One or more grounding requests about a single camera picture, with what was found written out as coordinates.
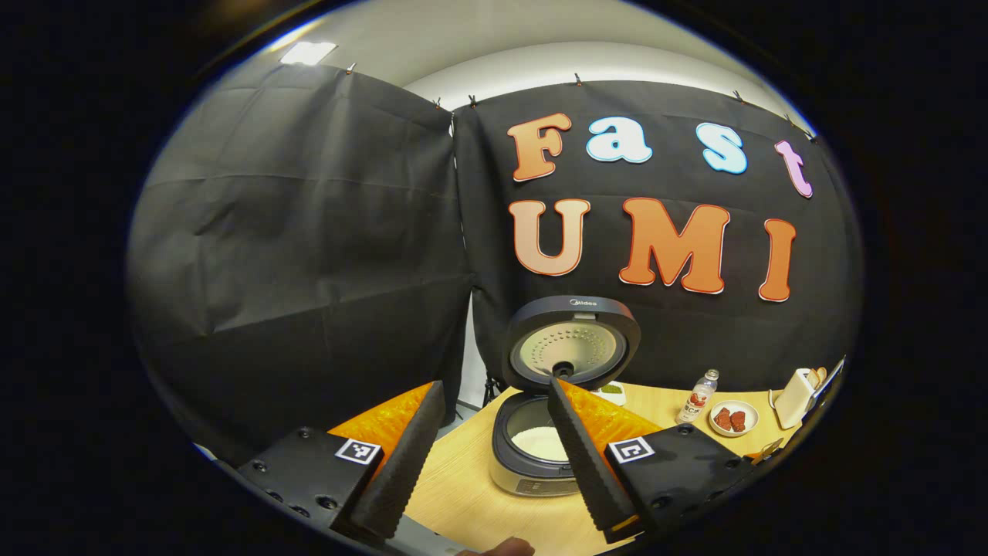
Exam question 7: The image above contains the dark grey rice cooker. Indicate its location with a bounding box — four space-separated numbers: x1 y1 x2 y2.
489 295 642 497

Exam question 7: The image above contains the white round plate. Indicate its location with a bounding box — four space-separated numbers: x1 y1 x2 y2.
709 399 760 438

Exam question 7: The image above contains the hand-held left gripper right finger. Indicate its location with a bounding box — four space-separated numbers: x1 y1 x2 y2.
547 377 753 544

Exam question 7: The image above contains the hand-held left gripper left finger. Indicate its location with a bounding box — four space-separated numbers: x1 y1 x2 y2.
238 380 448 541

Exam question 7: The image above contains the black backdrop cloth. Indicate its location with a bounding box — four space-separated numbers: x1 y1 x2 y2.
127 62 864 464

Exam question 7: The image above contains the ceiling light panel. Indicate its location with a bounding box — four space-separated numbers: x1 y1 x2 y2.
279 41 338 66

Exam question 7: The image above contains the white toaster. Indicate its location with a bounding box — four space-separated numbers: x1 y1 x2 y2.
774 368 817 430

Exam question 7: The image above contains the clear plastic drink bottle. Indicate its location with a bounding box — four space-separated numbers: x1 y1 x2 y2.
676 368 720 425

